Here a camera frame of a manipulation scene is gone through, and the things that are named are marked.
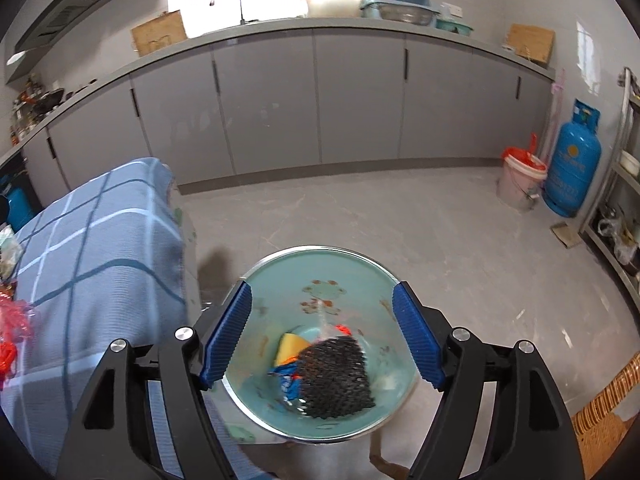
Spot black foam net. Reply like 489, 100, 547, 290
296, 336, 375, 419

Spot teal trash bin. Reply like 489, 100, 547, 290
220, 246, 419, 443

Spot grey kitchen counter cabinets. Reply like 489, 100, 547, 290
1, 18, 554, 205

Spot kitchen faucet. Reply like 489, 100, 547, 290
209, 0, 248, 28

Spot wicker chair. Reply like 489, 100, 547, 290
572, 352, 639, 479

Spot red snack wrapper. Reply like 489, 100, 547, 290
0, 285, 34, 387

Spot blue checkered tablecloth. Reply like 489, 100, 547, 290
0, 156, 281, 480

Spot yellow sponge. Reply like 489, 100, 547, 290
273, 333, 311, 367

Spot cardboard scrap on floor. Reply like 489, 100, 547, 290
550, 222, 582, 249

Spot metal shelf rack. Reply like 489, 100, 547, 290
580, 67, 639, 304

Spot blue gas cylinder under counter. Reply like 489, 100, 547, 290
1, 176, 35, 232

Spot pink bucket red lid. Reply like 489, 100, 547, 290
497, 148, 548, 212

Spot blue gas cylinder right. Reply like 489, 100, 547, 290
542, 100, 602, 218

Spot black wok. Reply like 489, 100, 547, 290
34, 88, 65, 114

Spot wooden cutting board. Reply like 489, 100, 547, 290
506, 24, 555, 66

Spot cardboard box by sink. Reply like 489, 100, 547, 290
131, 11, 188, 56

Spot metal bowl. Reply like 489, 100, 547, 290
378, 3, 437, 26

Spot black range hood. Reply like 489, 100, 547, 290
14, 0, 108, 52

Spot white plastic basin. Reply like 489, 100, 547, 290
305, 0, 363, 18

